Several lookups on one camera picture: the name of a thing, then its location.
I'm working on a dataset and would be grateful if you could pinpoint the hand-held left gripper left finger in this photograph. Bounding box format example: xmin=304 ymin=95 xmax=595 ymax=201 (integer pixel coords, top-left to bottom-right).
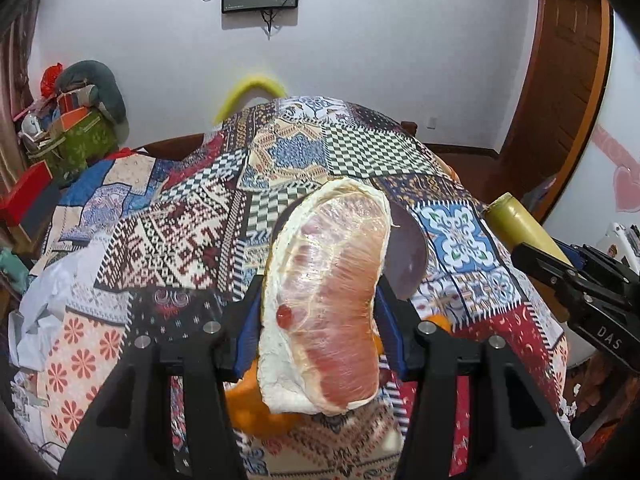
xmin=57 ymin=272 xmax=266 ymax=480

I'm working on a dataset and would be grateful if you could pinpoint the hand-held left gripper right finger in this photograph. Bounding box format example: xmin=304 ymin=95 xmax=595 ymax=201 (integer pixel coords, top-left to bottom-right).
xmin=375 ymin=277 xmax=586 ymax=480

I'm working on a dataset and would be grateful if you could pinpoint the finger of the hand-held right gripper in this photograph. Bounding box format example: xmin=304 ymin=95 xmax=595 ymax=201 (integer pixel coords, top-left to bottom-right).
xmin=555 ymin=242 xmax=640 ymax=286
xmin=511 ymin=242 xmax=626 ymax=311

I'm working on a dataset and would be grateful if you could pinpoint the long sugarcane piece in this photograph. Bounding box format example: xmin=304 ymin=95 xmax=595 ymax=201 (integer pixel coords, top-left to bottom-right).
xmin=482 ymin=192 xmax=576 ymax=268

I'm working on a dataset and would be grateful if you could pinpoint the large orange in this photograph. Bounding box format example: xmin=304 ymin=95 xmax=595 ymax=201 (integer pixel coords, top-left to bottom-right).
xmin=372 ymin=312 xmax=453 ymax=358
xmin=225 ymin=355 xmax=313 ymax=436

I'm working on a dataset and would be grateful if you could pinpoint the plastic-wrapped pomelo piece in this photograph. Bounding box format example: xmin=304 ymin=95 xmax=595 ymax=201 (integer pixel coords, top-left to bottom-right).
xmin=257 ymin=177 xmax=392 ymax=417

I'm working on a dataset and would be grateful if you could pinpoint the brown round plate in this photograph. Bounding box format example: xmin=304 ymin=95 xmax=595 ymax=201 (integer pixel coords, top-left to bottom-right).
xmin=270 ymin=192 xmax=429 ymax=302

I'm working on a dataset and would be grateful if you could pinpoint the patchwork patterned tablecloth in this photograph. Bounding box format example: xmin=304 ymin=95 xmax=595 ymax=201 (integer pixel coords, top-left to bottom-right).
xmin=10 ymin=95 xmax=586 ymax=480

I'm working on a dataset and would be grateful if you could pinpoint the wooden door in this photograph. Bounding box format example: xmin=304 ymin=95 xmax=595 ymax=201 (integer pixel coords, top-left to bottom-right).
xmin=500 ymin=0 xmax=614 ymax=221

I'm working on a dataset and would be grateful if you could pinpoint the dark blue box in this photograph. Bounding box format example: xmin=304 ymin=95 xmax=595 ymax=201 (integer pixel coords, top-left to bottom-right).
xmin=20 ymin=180 xmax=63 ymax=241

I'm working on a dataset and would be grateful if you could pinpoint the teal cloth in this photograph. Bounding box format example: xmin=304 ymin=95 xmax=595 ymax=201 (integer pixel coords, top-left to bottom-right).
xmin=0 ymin=247 xmax=29 ymax=296

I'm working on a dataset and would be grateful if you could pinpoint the red flat box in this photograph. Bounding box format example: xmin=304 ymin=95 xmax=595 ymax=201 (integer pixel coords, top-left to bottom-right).
xmin=0 ymin=160 xmax=53 ymax=226

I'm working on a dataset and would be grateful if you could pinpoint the orange box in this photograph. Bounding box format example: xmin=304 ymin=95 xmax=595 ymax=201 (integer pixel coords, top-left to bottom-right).
xmin=56 ymin=92 xmax=97 ymax=117

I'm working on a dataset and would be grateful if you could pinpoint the red plastic bag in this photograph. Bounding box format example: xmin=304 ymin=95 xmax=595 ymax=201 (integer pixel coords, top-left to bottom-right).
xmin=40 ymin=62 xmax=65 ymax=98

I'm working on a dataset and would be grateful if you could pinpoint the striped curtain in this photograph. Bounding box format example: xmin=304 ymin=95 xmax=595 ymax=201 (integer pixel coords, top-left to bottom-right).
xmin=0 ymin=0 xmax=51 ymax=171

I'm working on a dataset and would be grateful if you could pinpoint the pink heart wall sticker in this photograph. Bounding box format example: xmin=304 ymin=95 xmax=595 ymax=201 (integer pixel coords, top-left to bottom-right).
xmin=614 ymin=164 xmax=640 ymax=212

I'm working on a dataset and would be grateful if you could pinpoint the black monitor cable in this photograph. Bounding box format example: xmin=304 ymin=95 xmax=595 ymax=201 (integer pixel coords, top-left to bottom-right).
xmin=260 ymin=7 xmax=282 ymax=39

